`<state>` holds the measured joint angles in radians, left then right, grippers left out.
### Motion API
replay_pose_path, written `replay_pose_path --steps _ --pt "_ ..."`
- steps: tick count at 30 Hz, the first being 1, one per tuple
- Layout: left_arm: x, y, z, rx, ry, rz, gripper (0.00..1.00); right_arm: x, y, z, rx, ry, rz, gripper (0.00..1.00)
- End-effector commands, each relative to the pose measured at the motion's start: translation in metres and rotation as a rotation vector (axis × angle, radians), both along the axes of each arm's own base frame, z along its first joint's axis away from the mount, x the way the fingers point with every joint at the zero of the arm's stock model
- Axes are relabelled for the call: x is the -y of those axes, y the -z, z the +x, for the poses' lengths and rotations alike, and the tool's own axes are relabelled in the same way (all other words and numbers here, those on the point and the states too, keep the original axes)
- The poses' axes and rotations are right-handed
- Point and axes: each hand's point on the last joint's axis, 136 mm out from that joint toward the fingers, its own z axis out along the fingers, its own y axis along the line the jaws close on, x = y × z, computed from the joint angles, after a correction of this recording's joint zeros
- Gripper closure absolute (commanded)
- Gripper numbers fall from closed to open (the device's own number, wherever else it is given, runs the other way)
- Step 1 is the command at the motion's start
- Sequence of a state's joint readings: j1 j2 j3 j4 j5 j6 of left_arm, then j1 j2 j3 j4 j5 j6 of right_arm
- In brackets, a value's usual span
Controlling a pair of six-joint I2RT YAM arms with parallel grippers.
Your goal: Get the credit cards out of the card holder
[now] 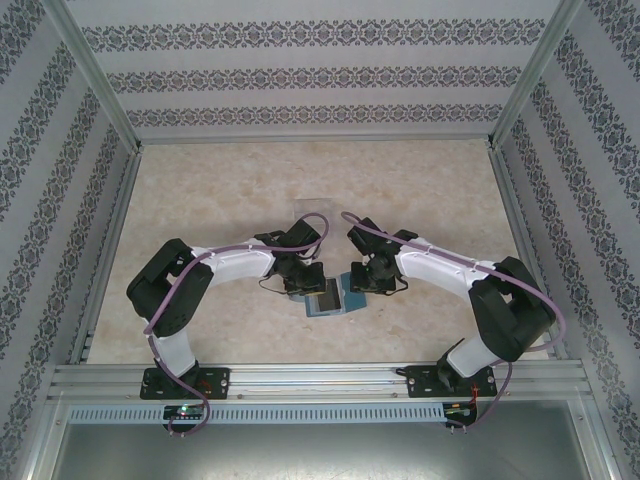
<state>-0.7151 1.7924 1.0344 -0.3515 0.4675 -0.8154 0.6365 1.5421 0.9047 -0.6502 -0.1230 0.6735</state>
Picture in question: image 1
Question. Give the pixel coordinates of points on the teal leather card holder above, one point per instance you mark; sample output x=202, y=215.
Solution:
x=356, y=302

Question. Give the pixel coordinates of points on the black VIP card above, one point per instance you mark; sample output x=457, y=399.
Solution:
x=331, y=300

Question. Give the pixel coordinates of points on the clear acrylic card stand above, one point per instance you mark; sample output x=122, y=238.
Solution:
x=312, y=206

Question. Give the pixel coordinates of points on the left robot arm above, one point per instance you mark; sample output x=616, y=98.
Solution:
x=235, y=265

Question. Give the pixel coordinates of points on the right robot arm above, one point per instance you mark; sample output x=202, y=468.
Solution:
x=440, y=270

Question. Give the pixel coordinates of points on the grey metal panel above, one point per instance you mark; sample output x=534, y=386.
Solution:
x=320, y=455

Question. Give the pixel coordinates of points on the aluminium mounting rail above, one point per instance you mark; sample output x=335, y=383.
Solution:
x=320, y=380

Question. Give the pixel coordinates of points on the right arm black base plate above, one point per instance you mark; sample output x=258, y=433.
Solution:
x=417, y=385

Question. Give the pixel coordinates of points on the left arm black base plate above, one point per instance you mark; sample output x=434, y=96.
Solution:
x=220, y=375

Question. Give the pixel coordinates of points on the aluminium table edge rail long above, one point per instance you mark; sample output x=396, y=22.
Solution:
x=315, y=140

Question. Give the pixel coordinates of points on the aluminium table side rail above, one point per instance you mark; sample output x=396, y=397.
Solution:
x=512, y=200
x=116, y=225

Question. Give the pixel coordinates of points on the aluminium upright frame post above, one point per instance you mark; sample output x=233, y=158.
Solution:
x=97, y=75
x=534, y=75

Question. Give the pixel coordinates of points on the aluminium lower frame leg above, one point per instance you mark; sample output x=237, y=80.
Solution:
x=602, y=440
x=42, y=440

